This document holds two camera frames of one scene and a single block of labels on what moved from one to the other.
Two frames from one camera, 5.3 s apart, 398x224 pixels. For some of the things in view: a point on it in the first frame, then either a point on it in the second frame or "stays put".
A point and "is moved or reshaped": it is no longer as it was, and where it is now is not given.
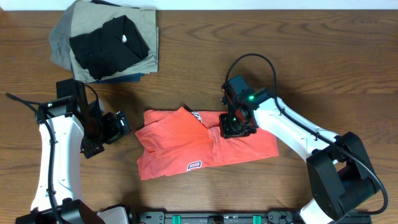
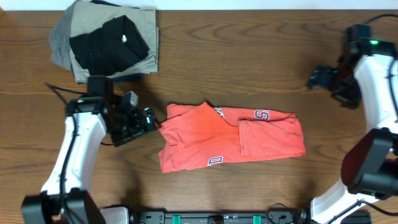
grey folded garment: (59, 41) stays put
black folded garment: (115, 46) stays put
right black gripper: (229, 126) -> (325, 78)
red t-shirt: (178, 140) is moved or reshaped
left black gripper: (116, 128) -> (140, 121)
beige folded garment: (88, 16) stays put
